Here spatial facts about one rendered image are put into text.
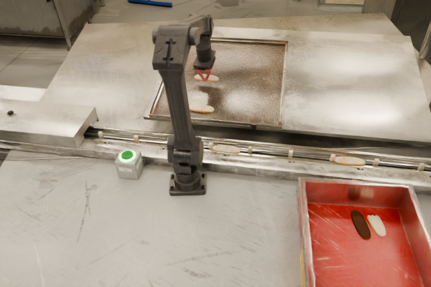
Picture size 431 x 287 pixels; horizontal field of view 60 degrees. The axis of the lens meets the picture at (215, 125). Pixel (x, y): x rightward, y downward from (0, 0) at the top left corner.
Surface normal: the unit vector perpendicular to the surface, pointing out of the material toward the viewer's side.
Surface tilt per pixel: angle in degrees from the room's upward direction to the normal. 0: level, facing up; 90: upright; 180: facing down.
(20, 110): 0
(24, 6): 90
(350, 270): 0
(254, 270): 0
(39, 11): 90
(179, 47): 29
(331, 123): 10
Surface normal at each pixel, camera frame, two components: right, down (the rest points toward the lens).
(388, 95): -0.07, -0.64
